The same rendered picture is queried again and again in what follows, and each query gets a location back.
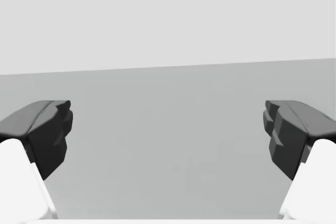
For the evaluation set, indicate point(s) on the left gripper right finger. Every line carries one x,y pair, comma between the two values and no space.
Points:
291,142

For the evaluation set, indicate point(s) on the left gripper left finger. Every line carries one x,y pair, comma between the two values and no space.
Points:
44,140

